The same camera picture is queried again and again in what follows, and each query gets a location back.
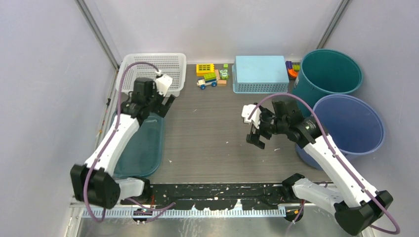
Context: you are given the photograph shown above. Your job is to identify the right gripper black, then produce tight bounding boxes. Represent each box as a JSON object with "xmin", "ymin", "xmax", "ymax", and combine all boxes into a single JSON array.
[{"xmin": 246, "ymin": 107, "xmax": 288, "ymax": 148}]

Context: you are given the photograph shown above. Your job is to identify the white perforated plastic basket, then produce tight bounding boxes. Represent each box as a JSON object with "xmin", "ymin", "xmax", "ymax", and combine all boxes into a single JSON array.
[{"xmin": 115, "ymin": 53, "xmax": 187, "ymax": 97}]

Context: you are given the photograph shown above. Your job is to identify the light blue perforated basket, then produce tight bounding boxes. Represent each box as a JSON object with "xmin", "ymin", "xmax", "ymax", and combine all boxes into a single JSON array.
[{"xmin": 232, "ymin": 56, "xmax": 290, "ymax": 94}]

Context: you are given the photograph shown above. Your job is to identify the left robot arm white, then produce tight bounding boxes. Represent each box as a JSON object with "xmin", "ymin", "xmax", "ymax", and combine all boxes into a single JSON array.
[{"xmin": 70, "ymin": 75, "xmax": 175, "ymax": 209}]

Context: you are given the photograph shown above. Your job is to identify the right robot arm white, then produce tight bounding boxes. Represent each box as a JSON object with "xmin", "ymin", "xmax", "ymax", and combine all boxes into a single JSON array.
[{"xmin": 241, "ymin": 99, "xmax": 393, "ymax": 236}]

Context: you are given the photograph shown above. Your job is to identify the yellow toy block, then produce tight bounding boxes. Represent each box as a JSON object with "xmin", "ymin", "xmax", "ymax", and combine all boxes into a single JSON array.
[{"xmin": 196, "ymin": 63, "xmax": 215, "ymax": 77}]

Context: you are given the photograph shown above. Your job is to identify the white toy car blue wheels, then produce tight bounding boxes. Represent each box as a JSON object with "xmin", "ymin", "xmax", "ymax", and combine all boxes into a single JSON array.
[{"xmin": 197, "ymin": 72, "xmax": 218, "ymax": 90}]

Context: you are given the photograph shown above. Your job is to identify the teal transparent plastic tub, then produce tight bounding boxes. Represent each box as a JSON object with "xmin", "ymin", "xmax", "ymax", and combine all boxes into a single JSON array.
[{"xmin": 113, "ymin": 113, "xmax": 165, "ymax": 179}]

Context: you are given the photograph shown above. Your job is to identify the green monster toy block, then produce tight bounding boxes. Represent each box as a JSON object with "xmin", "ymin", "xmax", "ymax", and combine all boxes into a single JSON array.
[{"xmin": 219, "ymin": 64, "xmax": 229, "ymax": 80}]

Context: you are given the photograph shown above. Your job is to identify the orange purple toy blocks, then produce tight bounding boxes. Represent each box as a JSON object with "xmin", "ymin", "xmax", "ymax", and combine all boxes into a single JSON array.
[{"xmin": 285, "ymin": 61, "xmax": 300, "ymax": 79}]

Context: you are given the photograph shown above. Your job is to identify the teal round bucket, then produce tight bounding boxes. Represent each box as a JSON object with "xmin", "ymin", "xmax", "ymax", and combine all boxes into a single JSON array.
[{"xmin": 292, "ymin": 49, "xmax": 363, "ymax": 108}]

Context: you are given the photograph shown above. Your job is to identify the blue round bucket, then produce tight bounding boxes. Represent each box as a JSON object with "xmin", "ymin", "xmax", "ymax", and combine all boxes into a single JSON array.
[{"xmin": 313, "ymin": 94, "xmax": 386, "ymax": 162}]

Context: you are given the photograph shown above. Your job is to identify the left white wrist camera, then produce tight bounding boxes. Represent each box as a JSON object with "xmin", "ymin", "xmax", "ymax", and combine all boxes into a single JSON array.
[{"xmin": 154, "ymin": 74, "xmax": 173, "ymax": 96}]

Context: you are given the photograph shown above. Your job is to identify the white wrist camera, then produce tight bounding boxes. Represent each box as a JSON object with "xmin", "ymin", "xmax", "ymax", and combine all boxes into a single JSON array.
[
  {"xmin": 154, "ymin": 74, "xmax": 173, "ymax": 96},
  {"xmin": 241, "ymin": 104, "xmax": 261, "ymax": 129}
]

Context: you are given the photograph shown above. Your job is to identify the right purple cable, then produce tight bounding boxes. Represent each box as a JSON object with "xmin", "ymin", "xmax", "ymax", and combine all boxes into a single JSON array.
[{"xmin": 247, "ymin": 93, "xmax": 401, "ymax": 235}]

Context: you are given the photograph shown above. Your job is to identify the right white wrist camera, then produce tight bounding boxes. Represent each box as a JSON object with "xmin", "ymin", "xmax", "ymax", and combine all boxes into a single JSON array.
[{"xmin": 241, "ymin": 104, "xmax": 261, "ymax": 129}]

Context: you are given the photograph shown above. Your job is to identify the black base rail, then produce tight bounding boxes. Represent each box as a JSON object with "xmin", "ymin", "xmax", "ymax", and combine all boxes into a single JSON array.
[{"xmin": 133, "ymin": 183, "xmax": 302, "ymax": 211}]

